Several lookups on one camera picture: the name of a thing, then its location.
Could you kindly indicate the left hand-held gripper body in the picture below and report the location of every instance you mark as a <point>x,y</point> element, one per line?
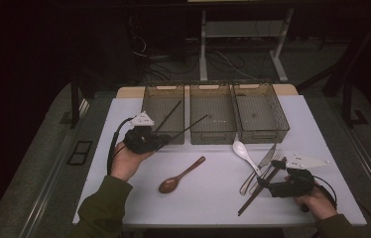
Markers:
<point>140,140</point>

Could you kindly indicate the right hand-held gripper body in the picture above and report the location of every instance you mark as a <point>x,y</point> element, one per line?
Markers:
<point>297,185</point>

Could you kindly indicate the metal tongs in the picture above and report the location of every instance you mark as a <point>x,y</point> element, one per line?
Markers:
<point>268,158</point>

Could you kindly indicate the brown wooden chopstick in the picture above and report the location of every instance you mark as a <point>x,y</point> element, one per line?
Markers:
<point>248,203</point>
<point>256,193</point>

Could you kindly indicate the black chopstick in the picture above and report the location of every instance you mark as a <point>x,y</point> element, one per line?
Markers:
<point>170,114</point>
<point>190,126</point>

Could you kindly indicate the smoky plastic basket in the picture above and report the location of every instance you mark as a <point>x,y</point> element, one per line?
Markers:
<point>160,109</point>
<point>259,112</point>
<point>213,112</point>

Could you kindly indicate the white ceramic spoon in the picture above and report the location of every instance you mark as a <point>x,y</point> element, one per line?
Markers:
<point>240,149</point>

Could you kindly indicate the brown wooden spoon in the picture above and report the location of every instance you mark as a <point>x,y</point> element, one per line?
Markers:
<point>170,184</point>

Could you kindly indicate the person's left hand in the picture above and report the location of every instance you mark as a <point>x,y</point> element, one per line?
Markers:
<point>125,163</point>

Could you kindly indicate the person's right hand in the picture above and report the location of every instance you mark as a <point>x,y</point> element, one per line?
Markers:
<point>319,205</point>

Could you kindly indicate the black metal stand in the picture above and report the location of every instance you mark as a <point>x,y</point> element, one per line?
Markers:
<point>347,105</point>

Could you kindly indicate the white metal desk frame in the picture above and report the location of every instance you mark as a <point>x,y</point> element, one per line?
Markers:
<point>203,49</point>

